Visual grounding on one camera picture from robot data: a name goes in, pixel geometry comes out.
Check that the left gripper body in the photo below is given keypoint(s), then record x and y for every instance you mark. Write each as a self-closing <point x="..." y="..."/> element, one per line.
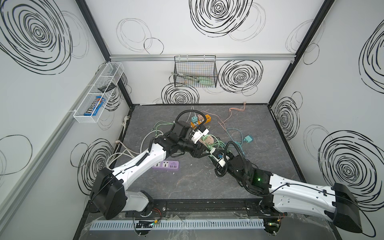
<point x="196" y="147"/>

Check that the round pink power strip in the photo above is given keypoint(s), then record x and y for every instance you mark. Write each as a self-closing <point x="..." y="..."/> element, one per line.
<point x="208" y="144"/>

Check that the teal charger with white cable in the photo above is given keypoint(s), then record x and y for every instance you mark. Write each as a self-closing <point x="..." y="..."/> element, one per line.
<point x="193" y="119"/>

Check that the purple power strip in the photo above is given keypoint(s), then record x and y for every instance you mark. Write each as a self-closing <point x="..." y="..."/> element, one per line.
<point x="167" y="165"/>

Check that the orange power strip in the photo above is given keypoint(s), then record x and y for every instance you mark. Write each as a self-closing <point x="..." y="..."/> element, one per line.
<point x="208" y="119"/>

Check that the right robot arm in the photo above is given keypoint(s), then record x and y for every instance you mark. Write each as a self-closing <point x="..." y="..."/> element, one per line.
<point x="281" y="195"/>

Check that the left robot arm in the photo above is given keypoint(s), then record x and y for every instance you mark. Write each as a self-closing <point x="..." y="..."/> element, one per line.
<point x="110" y="194"/>

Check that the green cloth in basket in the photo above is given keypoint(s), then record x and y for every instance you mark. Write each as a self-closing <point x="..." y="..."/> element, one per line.
<point x="206" y="82"/>

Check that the metal tongs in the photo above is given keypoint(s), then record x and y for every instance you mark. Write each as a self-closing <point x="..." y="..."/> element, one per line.
<point x="186" y="77"/>

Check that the black remote control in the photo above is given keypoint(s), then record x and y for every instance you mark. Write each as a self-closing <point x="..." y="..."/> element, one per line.
<point x="107" y="88"/>

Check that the blue candy pack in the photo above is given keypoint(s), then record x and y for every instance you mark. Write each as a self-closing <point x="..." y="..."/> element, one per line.
<point x="95" y="106"/>

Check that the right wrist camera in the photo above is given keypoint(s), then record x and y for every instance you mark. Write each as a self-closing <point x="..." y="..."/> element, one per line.
<point x="218" y="154"/>

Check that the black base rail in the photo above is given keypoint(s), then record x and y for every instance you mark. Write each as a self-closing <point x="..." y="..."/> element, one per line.
<point x="161" y="208"/>

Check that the black wire basket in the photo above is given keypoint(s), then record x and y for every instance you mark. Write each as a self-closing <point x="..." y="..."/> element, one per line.
<point x="206" y="68"/>

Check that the white slotted cable duct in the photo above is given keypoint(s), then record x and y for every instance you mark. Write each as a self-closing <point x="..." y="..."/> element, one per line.
<point x="212" y="224"/>

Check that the white wire shelf basket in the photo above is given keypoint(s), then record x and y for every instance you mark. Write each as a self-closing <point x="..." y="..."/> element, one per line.
<point x="110" y="72"/>

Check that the aluminium wall rail back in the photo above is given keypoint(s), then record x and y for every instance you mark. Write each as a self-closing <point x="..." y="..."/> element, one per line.
<point x="198" y="57"/>

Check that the aluminium wall rail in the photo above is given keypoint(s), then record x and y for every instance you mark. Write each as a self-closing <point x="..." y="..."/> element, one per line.
<point x="198" y="57"/>
<point x="32" y="107"/>

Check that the aluminium wall rail left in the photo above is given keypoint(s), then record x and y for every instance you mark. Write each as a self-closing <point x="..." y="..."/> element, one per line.
<point x="32" y="107"/>

